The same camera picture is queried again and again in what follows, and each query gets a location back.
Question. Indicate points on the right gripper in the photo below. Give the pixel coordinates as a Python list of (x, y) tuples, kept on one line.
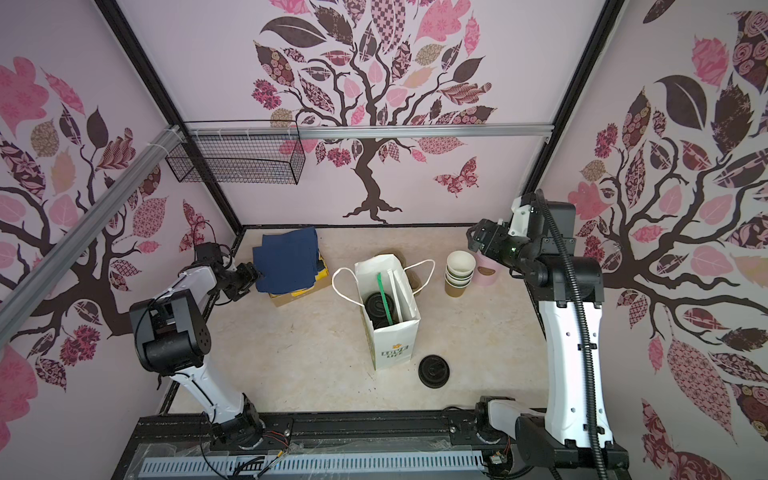
[(497, 234)]

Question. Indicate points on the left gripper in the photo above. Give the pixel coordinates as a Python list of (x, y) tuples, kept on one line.
[(248, 273)]

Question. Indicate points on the green straw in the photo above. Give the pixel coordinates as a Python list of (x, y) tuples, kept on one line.
[(384, 300)]

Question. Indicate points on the white illustrated paper bag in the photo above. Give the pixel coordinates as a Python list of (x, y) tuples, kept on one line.
[(393, 345)]

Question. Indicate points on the black cup lid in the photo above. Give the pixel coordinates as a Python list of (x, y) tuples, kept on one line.
[(374, 309)]

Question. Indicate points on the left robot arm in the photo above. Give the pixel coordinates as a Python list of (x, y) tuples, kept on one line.
[(172, 339)]

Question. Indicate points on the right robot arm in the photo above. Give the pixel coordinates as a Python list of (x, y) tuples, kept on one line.
[(537, 245)]

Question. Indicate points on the pink straw holder cup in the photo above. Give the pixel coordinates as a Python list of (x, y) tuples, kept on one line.
[(486, 271)]

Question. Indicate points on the stack of paper cups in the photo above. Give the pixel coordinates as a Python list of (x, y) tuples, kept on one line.
[(459, 271)]

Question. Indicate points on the dark blue napkins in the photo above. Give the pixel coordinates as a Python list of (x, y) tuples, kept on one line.
[(287, 262)]

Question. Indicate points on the stack of black lids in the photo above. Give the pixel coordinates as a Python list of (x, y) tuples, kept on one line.
[(433, 371)]

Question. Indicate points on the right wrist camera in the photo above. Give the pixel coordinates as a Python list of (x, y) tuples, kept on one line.
[(521, 217)]

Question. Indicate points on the aluminium rail back wall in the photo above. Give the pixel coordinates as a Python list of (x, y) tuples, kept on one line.
[(375, 132)]

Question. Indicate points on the aluminium rail wall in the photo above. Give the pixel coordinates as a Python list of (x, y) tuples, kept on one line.
[(24, 299), (375, 132)]

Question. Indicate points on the black wire basket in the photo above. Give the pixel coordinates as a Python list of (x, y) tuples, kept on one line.
[(263, 154)]

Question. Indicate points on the white slotted cable duct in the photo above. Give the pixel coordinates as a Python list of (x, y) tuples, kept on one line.
[(312, 466)]

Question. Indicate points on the aluminium rail left wall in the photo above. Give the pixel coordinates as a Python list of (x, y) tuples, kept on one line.
[(24, 299)]

